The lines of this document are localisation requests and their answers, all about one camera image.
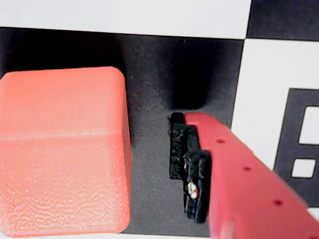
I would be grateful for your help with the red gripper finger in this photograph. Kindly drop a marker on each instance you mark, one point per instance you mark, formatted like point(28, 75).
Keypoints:
point(244, 189)

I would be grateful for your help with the orange cube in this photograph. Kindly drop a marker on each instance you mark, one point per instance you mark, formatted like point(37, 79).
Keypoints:
point(62, 149)

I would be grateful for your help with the checkerboard marker mat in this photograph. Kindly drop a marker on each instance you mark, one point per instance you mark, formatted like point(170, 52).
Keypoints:
point(154, 74)

